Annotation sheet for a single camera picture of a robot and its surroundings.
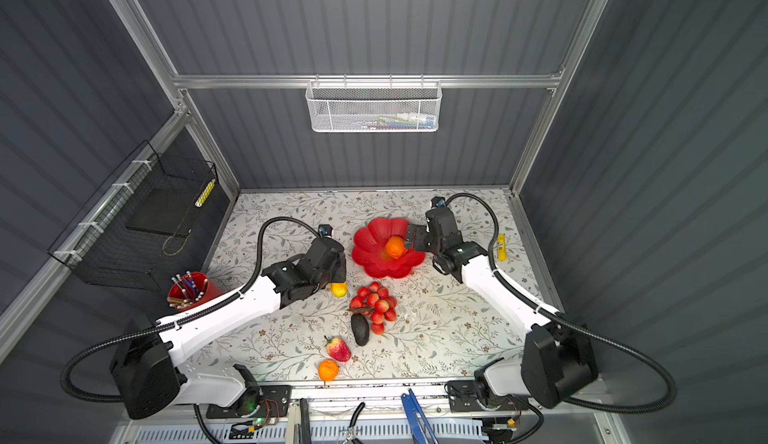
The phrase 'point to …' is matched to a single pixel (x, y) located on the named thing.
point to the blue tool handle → (413, 410)
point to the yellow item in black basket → (205, 193)
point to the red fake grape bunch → (376, 303)
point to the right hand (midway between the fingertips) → (424, 232)
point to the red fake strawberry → (337, 349)
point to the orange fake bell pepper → (395, 247)
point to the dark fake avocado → (360, 327)
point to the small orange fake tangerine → (328, 370)
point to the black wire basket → (129, 234)
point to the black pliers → (355, 414)
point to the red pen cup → (191, 290)
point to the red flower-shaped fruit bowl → (368, 251)
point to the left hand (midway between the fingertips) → (342, 262)
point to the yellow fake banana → (339, 289)
